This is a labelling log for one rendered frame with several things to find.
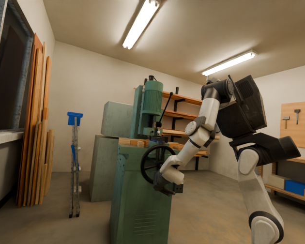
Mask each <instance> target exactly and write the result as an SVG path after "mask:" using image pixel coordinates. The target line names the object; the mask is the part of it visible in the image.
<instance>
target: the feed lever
mask: <svg viewBox="0 0 305 244"><path fill-rule="evenodd" d="M172 95H173V92H170V97H169V99H168V102H167V104H166V107H165V109H164V111H163V114H162V116H161V119H162V117H163V115H164V113H165V110H166V108H167V106H168V103H169V101H170V98H171V96H172ZM161 119H160V121H159V122H156V124H155V126H156V128H157V127H159V128H161V126H162V123H161Z"/></svg>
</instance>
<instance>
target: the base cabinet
mask: <svg viewBox="0 0 305 244"><path fill-rule="evenodd" d="M155 172H156V171H146V174H147V175H148V177H149V178H151V179H152V180H154V174H155ZM165 188H168V189H169V190H171V191H173V183H169V184H168V185H165ZM171 201H172V194H171V196H170V197H169V196H167V195H165V194H163V193H162V192H159V191H155V189H154V188H153V184H151V183H149V182H148V181H146V180H145V179H144V177H143V175H142V173H141V171H125V170H124V169H123V167H122V165H121V163H120V161H119V159H118V157H117V164H116V172H115V180H114V188H113V196H112V204H111V212H110V220H109V222H110V234H111V244H168V230H169V221H170V210H171Z"/></svg>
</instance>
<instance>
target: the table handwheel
mask: <svg viewBox="0 0 305 244"><path fill-rule="evenodd" d="M158 148H163V152H162V155H161V158H160V160H156V159H155V158H150V161H152V162H153V163H154V164H155V165H153V166H150V167H146V168H144V164H145V160H146V158H147V156H148V154H149V153H150V152H151V151H153V150H155V149H158ZM165 150H168V151H169V152H170V153H171V154H172V155H176V153H175V152H174V150H173V149H172V148H171V147H169V146H167V145H163V144H158V145H154V146H152V147H150V148H149V149H148V150H147V151H146V152H145V153H144V155H143V157H142V159H141V163H140V169H141V173H142V175H143V177H144V179H145V180H146V181H148V182H149V183H151V184H153V181H154V180H152V179H151V178H149V177H148V175H147V174H146V172H145V170H148V169H151V168H154V167H157V168H158V169H160V168H161V166H162V165H163V164H164V162H163V161H162V160H163V157H164V153H165Z"/></svg>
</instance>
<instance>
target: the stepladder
mask: <svg viewBox="0 0 305 244"><path fill-rule="evenodd" d="M67 115H68V116H69V119H68V125H72V145H71V148H72V156H71V189H70V214H69V218H72V216H73V211H72V210H73V208H74V207H73V194H76V217H79V214H80V211H79V208H80V206H79V194H81V186H79V182H78V173H79V172H81V167H79V163H78V151H80V147H78V136H77V131H78V130H80V128H79V127H77V126H80V118H82V117H83V114H82V113H75V112H67ZM74 163H75V167H74ZM74 173H76V186H74ZM73 188H74V189H73Z"/></svg>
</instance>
